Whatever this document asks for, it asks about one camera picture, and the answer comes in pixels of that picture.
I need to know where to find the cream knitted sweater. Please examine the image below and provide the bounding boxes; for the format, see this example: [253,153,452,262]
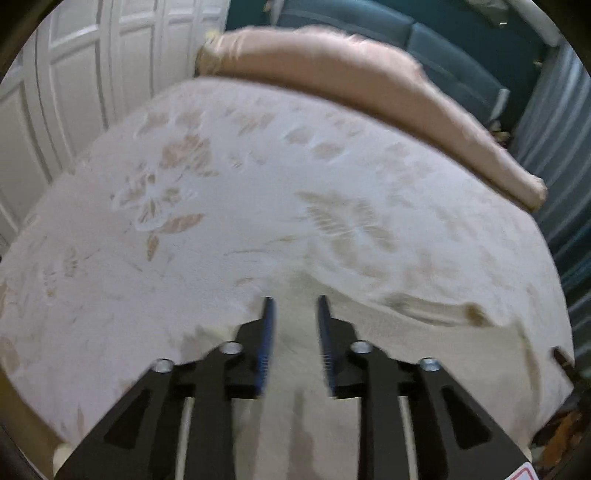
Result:
[175,274,571,479]

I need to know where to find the butterfly pattern bed cover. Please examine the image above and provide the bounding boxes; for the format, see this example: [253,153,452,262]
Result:
[1,79,572,444]

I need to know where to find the grey striped curtain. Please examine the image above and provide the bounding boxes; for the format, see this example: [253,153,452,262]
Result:
[510,43,591,324]

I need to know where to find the teal upholstered headboard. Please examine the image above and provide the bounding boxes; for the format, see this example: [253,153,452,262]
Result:
[276,0,549,130]

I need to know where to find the white panelled wardrobe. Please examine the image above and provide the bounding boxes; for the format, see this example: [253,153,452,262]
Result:
[1,0,229,251]

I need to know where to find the pink rolled duvet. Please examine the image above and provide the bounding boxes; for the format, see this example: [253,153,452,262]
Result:
[197,26,548,211]

